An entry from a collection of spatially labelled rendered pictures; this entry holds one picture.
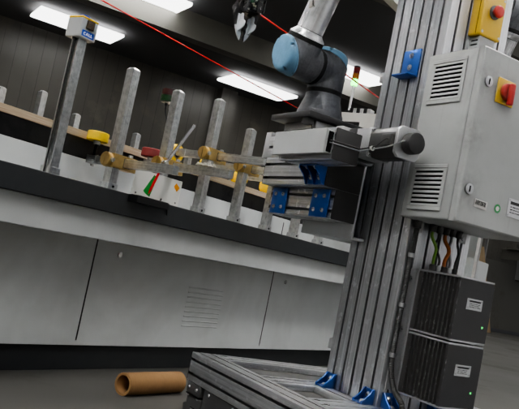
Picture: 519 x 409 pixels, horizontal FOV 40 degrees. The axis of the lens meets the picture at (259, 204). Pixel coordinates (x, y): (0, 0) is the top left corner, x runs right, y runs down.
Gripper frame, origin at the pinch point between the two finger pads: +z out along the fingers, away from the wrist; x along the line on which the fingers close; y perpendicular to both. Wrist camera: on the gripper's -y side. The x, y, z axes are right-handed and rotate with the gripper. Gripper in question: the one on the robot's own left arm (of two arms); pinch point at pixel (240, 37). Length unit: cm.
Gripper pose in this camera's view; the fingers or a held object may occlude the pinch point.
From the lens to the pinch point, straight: 261.0
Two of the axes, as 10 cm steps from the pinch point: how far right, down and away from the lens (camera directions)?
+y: 5.1, 0.4, -8.6
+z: -2.0, 9.8, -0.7
